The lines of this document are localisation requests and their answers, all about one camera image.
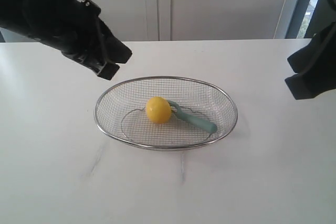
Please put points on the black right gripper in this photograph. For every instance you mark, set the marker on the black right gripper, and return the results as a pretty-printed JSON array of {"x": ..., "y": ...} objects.
[{"x": 318, "y": 54}]

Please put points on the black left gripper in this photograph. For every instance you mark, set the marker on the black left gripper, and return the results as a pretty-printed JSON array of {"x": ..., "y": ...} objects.
[{"x": 76, "y": 30}]

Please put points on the yellow lemon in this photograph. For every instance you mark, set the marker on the yellow lemon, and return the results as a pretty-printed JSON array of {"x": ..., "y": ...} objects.
[{"x": 158, "y": 110}]

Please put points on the teal handled peeler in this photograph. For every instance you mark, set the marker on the teal handled peeler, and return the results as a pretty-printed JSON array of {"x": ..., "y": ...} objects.
[{"x": 203, "y": 124}]

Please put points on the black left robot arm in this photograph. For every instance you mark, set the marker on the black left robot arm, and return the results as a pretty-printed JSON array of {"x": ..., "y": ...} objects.
[{"x": 12, "y": 19}]

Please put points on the oval steel mesh basket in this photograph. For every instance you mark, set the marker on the oval steel mesh basket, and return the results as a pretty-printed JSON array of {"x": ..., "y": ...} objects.
[{"x": 120, "y": 112}]

